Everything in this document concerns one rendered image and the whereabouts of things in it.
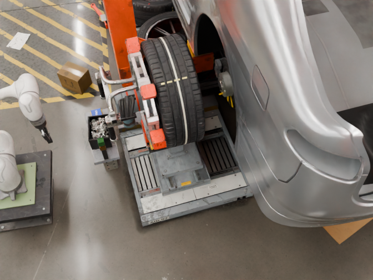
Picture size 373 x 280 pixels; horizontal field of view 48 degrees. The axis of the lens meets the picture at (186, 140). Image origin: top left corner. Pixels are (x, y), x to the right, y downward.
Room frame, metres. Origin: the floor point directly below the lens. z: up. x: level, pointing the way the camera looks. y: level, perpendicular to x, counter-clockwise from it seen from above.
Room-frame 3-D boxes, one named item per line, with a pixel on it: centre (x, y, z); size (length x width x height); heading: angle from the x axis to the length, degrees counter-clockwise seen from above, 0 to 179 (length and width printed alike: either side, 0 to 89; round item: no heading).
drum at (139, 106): (1.63, 0.32, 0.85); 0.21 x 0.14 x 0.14; 105
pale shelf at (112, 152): (1.67, 0.58, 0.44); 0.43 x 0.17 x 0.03; 15
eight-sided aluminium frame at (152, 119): (1.65, 0.25, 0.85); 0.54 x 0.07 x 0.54; 15
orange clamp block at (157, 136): (1.34, 0.16, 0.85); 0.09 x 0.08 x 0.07; 15
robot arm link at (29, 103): (1.49, 0.86, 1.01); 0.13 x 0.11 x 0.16; 15
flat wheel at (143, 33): (2.55, 0.05, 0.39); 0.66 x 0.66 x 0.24
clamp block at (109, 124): (1.43, 0.40, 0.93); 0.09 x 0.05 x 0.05; 105
